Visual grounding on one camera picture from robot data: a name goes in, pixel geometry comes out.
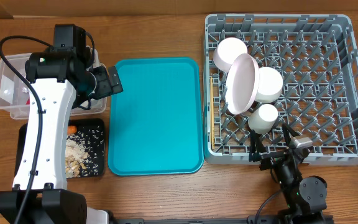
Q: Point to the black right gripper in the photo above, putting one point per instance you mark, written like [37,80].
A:
[271,158]

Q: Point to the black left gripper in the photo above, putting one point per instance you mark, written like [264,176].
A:
[106,88]

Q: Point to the white cup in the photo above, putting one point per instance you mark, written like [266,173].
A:
[263,119]

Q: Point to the white bowl with food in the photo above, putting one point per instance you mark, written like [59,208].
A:
[270,85]

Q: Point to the orange carrot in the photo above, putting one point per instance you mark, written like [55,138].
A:
[71,130]

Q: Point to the pink plate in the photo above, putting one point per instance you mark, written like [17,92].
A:
[242,84]

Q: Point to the pink shallow bowl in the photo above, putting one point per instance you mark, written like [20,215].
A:
[227,51]

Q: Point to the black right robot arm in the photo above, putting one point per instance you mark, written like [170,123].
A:
[305,197]

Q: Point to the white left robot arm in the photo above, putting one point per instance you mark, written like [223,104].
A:
[58,80]

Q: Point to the grey dishwasher rack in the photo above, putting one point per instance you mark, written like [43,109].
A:
[317,56]

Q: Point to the black tray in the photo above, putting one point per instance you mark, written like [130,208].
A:
[90,136]

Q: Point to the teal plastic tray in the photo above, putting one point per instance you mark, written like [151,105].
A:
[156,122]

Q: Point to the spilled rice and food scraps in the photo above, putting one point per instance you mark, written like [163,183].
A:
[74,156]

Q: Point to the clear plastic bin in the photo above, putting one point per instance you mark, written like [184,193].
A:
[14,95]

